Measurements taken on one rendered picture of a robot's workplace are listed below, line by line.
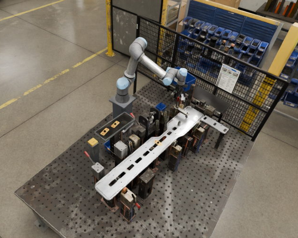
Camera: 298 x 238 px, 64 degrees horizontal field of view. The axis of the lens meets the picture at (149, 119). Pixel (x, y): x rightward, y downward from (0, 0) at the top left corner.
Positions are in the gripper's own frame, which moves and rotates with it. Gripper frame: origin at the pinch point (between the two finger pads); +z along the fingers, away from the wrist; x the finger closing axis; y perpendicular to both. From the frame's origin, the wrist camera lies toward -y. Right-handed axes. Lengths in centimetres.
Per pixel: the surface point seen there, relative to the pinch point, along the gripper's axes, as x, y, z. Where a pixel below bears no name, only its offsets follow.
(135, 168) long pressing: 18, 82, 20
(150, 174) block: 32, 79, 17
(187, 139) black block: 31.1, 21.5, 20.5
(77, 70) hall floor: -259, -54, 120
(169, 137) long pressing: 17.0, 33.4, 19.5
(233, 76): 30, -54, -16
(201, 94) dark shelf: 5.2, -44.3, 16.5
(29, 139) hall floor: -165, 102, 120
